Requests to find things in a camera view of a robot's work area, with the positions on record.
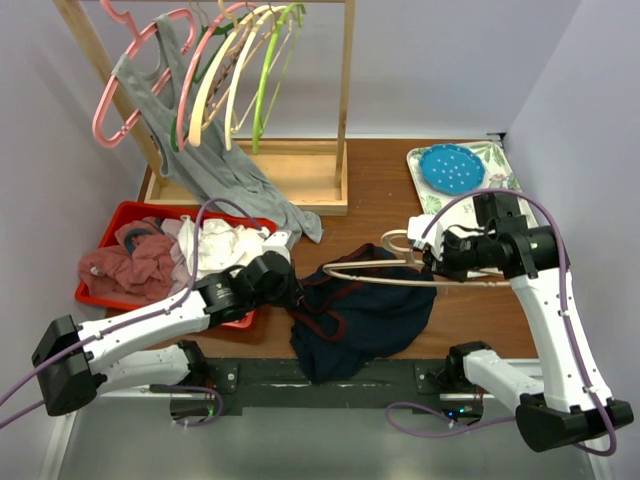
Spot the dusty red garment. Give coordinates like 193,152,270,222
78,217,174,306

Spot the cream white hanger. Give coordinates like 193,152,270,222
224,5,286,151

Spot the pink plastic hanger with top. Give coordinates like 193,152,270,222
92,0,196,148

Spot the floral serving tray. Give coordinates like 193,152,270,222
406,141,520,215

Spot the white crumpled garment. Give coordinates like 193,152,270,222
160,215,267,296

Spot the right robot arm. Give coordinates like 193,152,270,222
409,188,634,457

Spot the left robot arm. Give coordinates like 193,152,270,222
32,251,302,417

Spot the dark green hanger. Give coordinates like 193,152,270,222
171,14,234,152

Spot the wooden clothes rack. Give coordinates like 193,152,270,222
55,1,356,216

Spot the blue dotted plate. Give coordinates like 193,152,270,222
418,144,486,196

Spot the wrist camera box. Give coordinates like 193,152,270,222
259,227,292,262
407,214,444,260

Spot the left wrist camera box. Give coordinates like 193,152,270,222
259,227,292,262

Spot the beige plastic hanger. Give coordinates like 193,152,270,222
321,229,510,289

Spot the grey tank top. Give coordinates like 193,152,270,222
112,14,324,243

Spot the cream plastic hanger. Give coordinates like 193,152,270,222
188,5,266,146

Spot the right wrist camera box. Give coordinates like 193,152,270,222
407,214,444,260

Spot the navy tank top red trim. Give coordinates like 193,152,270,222
287,269,437,384

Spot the black mounting base plate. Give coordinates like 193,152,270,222
169,357,504,419

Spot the lime green hanger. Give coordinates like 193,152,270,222
252,2,306,154

